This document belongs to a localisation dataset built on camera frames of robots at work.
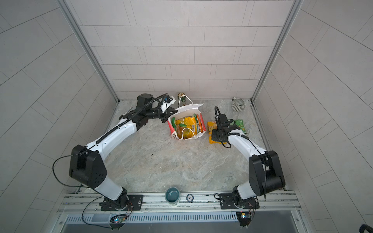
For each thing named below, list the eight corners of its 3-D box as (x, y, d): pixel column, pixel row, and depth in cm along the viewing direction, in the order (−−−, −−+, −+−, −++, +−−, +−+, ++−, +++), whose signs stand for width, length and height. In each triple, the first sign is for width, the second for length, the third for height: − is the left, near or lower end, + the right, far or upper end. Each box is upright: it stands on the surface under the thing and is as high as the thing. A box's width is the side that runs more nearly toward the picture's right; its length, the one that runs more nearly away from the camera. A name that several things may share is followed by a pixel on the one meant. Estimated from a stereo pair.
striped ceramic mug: (231, 112, 111) (233, 106, 106) (231, 102, 117) (233, 96, 113) (242, 113, 110) (244, 108, 105) (242, 103, 116) (244, 98, 112)
